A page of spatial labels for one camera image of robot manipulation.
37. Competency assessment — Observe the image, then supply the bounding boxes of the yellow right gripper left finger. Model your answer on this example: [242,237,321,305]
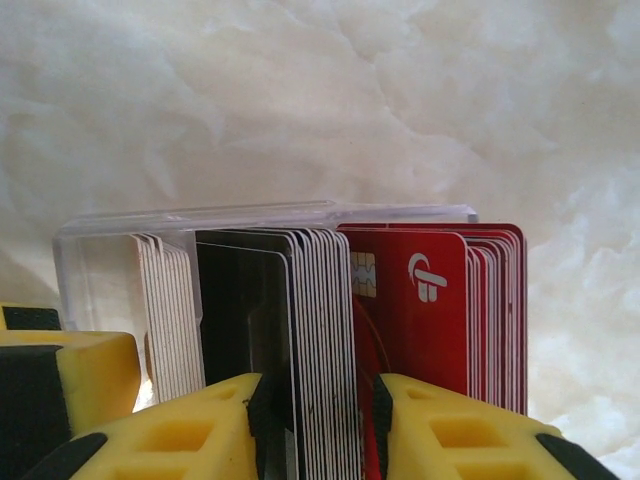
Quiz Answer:
[37,372,265,480]

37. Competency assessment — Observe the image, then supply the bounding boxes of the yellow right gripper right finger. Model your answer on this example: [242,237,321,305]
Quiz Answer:
[374,372,615,480]

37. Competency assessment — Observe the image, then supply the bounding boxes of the black credit card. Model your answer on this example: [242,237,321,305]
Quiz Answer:
[194,228,296,436]

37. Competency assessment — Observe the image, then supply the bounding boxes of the gold card stack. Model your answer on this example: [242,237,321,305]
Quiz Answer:
[132,232,206,404]

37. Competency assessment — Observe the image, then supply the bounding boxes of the red card stack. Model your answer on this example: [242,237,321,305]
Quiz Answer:
[337,222,529,416]

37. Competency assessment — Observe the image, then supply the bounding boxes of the red chip card white logo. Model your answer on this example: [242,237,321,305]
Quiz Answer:
[347,230,469,401]

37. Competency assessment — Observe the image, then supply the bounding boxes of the black card stack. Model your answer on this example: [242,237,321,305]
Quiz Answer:
[287,227,360,480]

